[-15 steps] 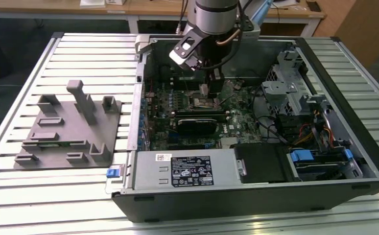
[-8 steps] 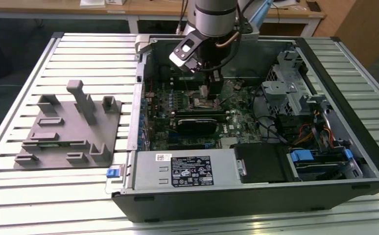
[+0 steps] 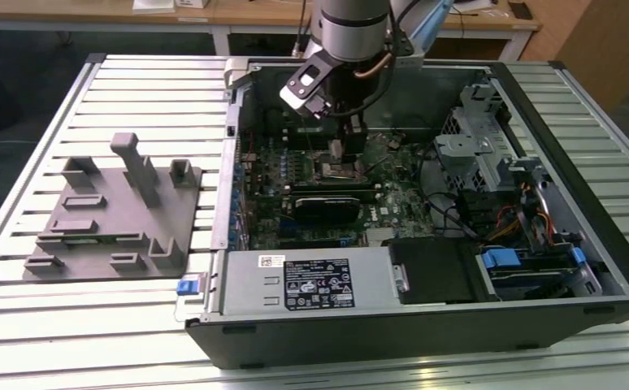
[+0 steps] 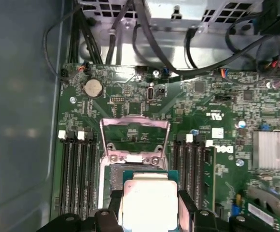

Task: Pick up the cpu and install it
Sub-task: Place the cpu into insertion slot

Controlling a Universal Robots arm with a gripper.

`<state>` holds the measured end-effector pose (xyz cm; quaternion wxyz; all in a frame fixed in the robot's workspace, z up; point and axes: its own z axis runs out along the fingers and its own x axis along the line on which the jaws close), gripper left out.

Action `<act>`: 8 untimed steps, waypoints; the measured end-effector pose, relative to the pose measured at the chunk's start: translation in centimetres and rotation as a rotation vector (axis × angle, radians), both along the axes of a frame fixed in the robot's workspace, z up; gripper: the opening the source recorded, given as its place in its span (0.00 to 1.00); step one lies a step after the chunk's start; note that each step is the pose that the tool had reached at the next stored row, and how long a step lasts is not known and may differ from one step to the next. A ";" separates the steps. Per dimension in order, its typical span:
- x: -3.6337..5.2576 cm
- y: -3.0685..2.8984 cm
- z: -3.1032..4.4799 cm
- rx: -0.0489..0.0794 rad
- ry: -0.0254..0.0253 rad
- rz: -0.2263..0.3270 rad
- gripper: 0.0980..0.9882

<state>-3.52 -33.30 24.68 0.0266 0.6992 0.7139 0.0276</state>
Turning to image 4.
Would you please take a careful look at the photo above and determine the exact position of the silver CPU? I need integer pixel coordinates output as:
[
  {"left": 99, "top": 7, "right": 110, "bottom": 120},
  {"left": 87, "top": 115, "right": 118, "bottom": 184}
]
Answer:
[{"left": 119, "top": 170, "right": 179, "bottom": 232}]

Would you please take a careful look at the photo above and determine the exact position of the green motherboard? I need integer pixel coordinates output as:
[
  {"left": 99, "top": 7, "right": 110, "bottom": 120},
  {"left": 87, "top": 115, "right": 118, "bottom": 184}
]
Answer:
[{"left": 50, "top": 62, "right": 280, "bottom": 232}]

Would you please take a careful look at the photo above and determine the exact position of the short black cable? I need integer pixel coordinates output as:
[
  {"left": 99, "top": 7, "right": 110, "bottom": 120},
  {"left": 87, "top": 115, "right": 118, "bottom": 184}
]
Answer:
[{"left": 184, "top": 26, "right": 198, "bottom": 70}]

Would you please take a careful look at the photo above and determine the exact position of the metal drive cage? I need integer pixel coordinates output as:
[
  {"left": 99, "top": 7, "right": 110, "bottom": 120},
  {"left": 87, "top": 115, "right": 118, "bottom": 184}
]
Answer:
[{"left": 79, "top": 0, "right": 264, "bottom": 66}]

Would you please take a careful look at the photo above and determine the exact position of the white-clipped RAM slot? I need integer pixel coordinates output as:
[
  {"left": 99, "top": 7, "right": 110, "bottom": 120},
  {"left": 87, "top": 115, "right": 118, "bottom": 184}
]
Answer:
[
  {"left": 77, "top": 130, "right": 88, "bottom": 214},
  {"left": 183, "top": 134, "right": 196, "bottom": 208},
  {"left": 57, "top": 130, "right": 70, "bottom": 215}
]

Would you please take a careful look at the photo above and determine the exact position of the looped black cable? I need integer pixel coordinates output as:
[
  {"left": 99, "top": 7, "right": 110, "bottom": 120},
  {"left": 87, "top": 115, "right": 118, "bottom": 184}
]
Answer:
[{"left": 225, "top": 14, "right": 280, "bottom": 85}]

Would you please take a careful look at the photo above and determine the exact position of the CPU socket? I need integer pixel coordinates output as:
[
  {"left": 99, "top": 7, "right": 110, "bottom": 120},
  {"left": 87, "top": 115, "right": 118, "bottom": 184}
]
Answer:
[{"left": 98, "top": 142, "right": 181, "bottom": 211}]

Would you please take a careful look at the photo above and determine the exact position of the silver coin battery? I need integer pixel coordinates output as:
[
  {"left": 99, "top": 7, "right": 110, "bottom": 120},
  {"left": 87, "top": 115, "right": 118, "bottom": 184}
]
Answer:
[{"left": 83, "top": 79, "right": 105, "bottom": 99}]

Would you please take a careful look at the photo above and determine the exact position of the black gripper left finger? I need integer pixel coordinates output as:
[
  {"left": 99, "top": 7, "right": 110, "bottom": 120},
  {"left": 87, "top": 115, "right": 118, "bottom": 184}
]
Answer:
[{"left": 36, "top": 189, "right": 124, "bottom": 232}]

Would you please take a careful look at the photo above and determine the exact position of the black wire bundle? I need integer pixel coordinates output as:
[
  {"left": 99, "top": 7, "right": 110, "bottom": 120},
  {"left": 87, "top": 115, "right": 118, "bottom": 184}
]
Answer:
[{"left": 70, "top": 7, "right": 103, "bottom": 66}]

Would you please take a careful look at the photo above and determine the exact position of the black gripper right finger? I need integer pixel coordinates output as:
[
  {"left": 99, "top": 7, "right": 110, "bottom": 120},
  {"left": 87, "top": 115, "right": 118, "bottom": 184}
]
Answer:
[{"left": 177, "top": 189, "right": 259, "bottom": 232}]

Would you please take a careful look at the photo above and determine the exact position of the silver internal USB port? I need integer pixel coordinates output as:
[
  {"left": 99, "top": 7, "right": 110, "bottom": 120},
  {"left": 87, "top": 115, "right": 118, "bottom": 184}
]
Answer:
[{"left": 146, "top": 81, "right": 155, "bottom": 104}]

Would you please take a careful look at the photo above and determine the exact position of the silver finned heat sink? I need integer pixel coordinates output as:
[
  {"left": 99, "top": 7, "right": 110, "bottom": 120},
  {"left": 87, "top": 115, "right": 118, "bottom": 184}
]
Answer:
[{"left": 252, "top": 130, "right": 280, "bottom": 171}]

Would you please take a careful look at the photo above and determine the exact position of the metal socket cover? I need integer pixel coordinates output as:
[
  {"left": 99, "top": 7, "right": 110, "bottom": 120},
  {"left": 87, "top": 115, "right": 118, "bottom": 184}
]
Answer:
[{"left": 98, "top": 115, "right": 172, "bottom": 170}]

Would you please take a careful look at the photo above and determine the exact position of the grey black cable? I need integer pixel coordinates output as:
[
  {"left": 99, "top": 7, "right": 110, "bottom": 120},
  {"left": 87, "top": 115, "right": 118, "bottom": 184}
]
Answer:
[{"left": 105, "top": 0, "right": 133, "bottom": 65}]

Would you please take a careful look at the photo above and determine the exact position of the thick black data cable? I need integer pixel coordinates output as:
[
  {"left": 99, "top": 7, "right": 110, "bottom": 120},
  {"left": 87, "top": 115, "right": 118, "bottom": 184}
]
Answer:
[{"left": 133, "top": 0, "right": 276, "bottom": 73}]

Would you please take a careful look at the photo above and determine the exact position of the green RAM stick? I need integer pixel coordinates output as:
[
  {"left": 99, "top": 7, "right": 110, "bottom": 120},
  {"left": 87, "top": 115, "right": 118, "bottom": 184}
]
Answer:
[{"left": 202, "top": 139, "right": 217, "bottom": 211}]

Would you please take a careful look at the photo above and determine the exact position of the black PC case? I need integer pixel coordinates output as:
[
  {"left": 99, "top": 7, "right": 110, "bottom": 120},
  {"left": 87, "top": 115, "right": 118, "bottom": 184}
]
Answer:
[{"left": 0, "top": 0, "right": 83, "bottom": 232}]

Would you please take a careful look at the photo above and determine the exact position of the thin black wire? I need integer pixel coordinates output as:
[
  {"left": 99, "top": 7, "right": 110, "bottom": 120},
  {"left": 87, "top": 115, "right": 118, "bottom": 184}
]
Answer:
[{"left": 42, "top": 3, "right": 87, "bottom": 82}]

